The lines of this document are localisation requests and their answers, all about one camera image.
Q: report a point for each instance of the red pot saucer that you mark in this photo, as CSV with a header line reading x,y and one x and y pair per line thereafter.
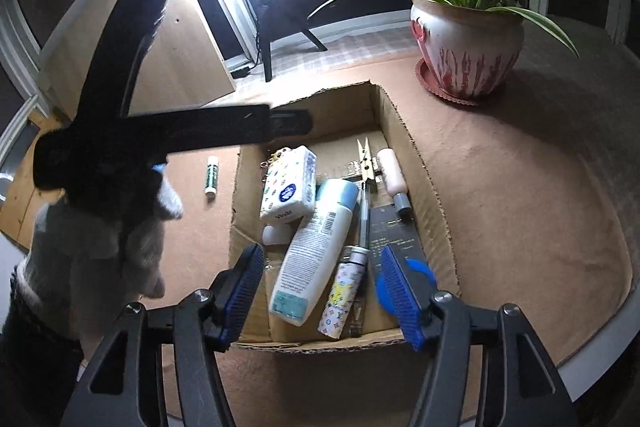
x,y
425,82

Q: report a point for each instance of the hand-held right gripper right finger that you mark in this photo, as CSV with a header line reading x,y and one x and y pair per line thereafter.
x,y
402,302

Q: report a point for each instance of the black power adapter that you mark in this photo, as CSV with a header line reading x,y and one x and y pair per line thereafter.
x,y
240,72

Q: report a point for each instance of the patterned tissue packet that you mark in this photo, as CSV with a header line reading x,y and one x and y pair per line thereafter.
x,y
287,192

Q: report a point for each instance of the person's left hand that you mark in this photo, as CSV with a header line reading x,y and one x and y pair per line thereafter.
x,y
90,257

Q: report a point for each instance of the green white lip balm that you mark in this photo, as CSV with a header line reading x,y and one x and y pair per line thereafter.
x,y
212,177

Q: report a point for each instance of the wooden clothespin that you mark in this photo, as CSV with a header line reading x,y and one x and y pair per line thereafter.
x,y
368,162

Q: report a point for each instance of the white red flower pot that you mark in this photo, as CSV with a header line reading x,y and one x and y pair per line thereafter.
x,y
465,47

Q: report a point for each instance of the clear pen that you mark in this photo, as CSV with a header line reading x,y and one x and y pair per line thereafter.
x,y
364,217

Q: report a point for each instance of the person's left forearm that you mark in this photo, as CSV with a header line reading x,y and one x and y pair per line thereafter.
x,y
30,347

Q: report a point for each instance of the cardboard box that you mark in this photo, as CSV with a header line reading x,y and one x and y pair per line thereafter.
x,y
400,147

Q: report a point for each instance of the black flat packet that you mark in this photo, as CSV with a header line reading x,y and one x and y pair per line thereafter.
x,y
395,229

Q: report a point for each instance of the patterned lighter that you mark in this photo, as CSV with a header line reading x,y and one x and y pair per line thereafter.
x,y
340,302

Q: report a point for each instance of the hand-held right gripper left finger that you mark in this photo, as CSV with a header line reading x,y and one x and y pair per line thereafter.
x,y
240,297

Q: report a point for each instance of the small pink bottle grey cap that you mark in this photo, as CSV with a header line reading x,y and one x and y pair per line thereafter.
x,y
392,174

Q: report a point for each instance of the light wooden board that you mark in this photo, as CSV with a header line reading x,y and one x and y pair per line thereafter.
x,y
195,57

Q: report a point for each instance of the white lotion bottle blue cap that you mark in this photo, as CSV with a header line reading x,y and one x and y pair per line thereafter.
x,y
310,257

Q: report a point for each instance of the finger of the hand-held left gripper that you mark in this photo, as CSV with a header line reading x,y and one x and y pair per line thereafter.
x,y
225,124

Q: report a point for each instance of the blue round disc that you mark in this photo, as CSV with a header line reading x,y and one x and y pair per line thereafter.
x,y
422,269

